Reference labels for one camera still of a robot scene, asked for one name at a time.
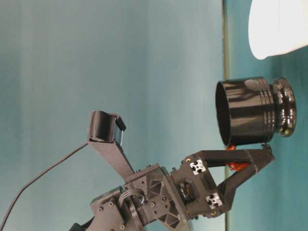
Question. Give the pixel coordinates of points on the blue-green table cloth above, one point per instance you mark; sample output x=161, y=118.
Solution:
x=284, y=197

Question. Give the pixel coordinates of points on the wrist camera with bar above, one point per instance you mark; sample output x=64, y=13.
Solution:
x=103, y=127

